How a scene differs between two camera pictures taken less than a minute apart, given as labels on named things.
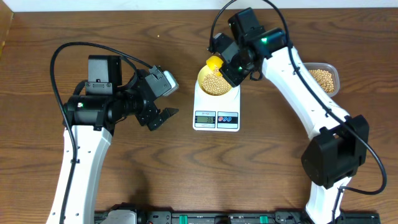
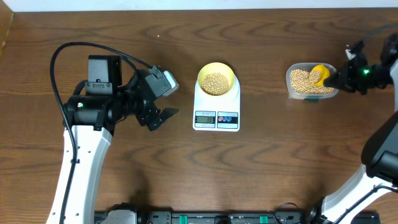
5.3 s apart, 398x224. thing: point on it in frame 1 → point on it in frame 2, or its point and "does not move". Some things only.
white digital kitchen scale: x=216 y=112 does not move
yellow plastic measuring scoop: x=213 y=60 → x=324 y=73
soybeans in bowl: x=214 y=84 does not move
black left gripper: x=150 y=114 does not move
